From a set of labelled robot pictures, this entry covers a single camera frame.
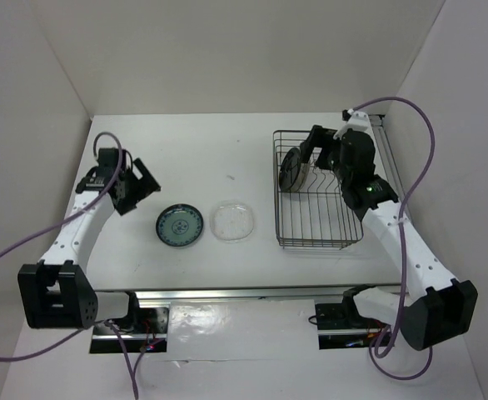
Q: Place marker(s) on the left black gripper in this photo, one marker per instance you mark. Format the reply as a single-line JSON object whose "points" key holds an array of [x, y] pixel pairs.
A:
{"points": [[146, 185]]}

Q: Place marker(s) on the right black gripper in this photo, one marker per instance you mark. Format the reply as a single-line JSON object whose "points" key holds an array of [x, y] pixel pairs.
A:
{"points": [[317, 137]]}

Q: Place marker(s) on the smoky glass square plate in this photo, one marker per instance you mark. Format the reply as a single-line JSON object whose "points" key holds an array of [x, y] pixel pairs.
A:
{"points": [[301, 177]]}

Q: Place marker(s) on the black round plate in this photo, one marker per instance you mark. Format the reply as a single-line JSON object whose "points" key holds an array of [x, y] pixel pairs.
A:
{"points": [[289, 176]]}

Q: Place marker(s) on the blue patterned round plate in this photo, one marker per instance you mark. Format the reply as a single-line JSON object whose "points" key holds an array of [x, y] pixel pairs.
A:
{"points": [[179, 225]]}

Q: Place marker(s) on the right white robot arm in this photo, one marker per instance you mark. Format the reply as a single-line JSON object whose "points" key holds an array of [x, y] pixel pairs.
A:
{"points": [[432, 305]]}

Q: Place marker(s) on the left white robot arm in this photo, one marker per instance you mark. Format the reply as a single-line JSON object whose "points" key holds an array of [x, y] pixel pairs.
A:
{"points": [[55, 290]]}

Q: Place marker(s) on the clear glass square plate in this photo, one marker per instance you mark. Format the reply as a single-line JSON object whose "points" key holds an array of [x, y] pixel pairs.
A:
{"points": [[232, 222]]}

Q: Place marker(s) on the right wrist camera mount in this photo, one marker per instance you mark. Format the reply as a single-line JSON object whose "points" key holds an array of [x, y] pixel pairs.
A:
{"points": [[355, 120]]}

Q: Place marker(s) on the grey wire dish rack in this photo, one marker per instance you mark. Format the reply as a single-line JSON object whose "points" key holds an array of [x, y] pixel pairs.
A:
{"points": [[315, 216]]}

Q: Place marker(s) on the aluminium rail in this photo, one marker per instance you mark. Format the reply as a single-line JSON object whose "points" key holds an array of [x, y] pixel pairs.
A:
{"points": [[227, 294]]}

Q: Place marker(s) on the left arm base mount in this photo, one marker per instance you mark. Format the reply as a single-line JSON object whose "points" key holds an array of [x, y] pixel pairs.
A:
{"points": [[143, 330]]}

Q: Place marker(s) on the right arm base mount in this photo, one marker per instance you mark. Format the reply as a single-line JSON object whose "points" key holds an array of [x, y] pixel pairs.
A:
{"points": [[338, 329]]}

